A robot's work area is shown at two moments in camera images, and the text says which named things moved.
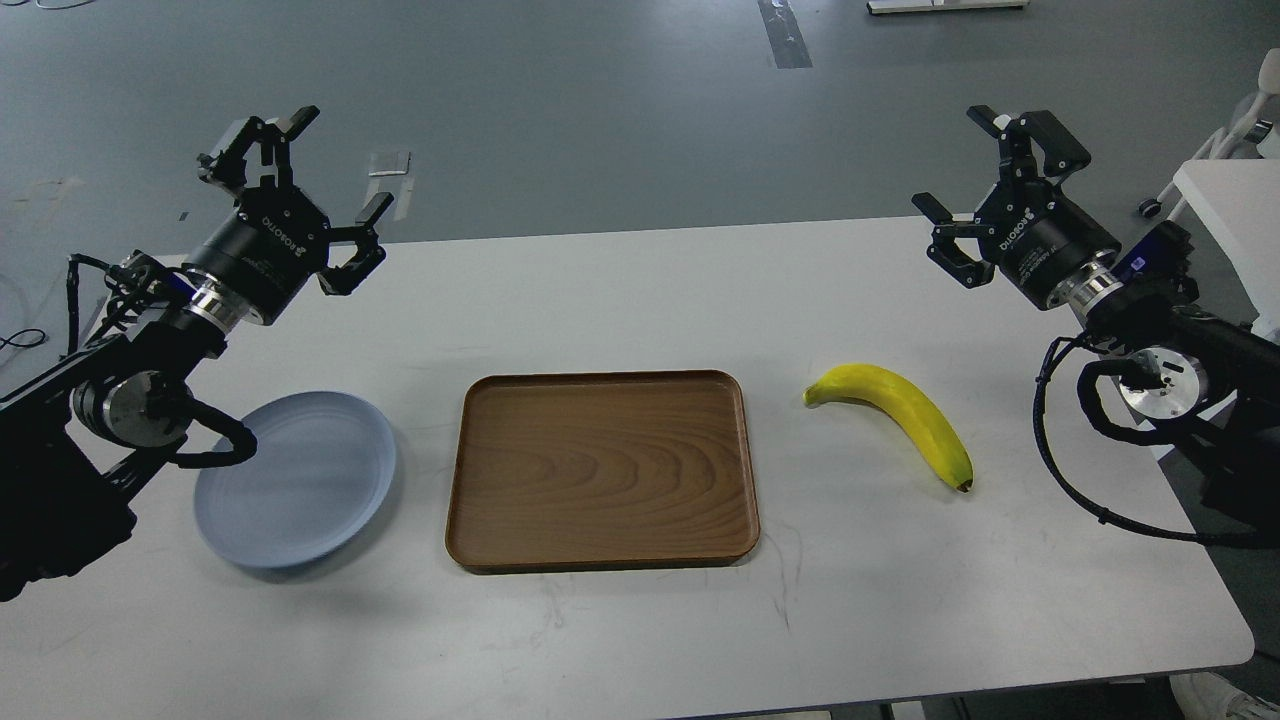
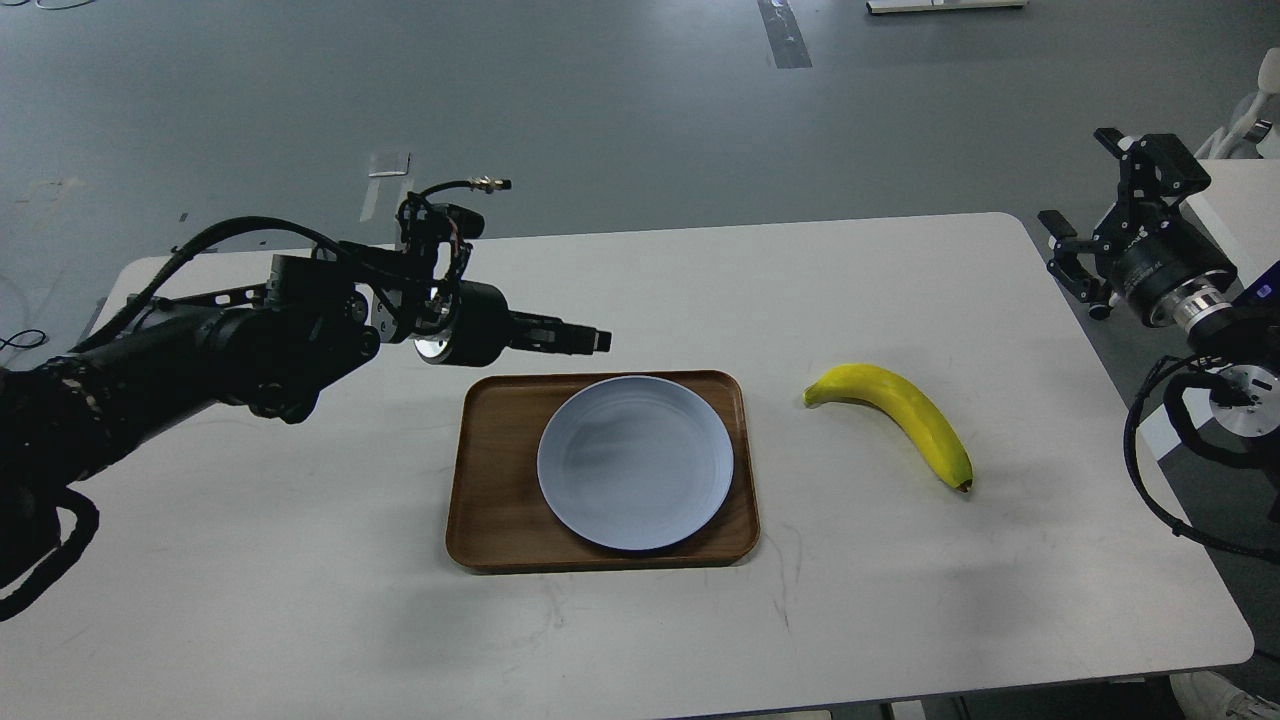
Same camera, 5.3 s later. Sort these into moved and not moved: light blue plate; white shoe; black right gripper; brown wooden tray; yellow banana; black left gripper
Moved: black left gripper; black right gripper; light blue plate
Not moved: yellow banana; brown wooden tray; white shoe
